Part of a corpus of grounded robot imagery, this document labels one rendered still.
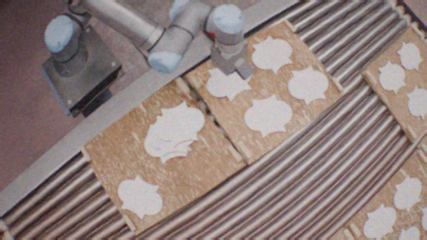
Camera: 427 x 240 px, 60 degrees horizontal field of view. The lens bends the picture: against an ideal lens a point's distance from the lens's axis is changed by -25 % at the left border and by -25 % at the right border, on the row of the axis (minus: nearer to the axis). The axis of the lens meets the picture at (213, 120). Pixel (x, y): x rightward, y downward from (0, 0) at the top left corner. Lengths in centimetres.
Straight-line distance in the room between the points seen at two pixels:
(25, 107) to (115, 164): 145
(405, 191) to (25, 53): 250
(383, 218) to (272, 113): 56
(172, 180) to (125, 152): 17
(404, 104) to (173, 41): 89
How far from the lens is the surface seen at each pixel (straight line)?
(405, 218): 152
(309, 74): 153
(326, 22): 170
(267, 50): 155
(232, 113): 147
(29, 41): 305
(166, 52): 112
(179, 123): 142
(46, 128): 267
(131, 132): 148
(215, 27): 117
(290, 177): 144
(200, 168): 142
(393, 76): 164
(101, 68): 159
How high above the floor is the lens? 231
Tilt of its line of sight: 70 degrees down
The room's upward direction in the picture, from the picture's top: 5 degrees counter-clockwise
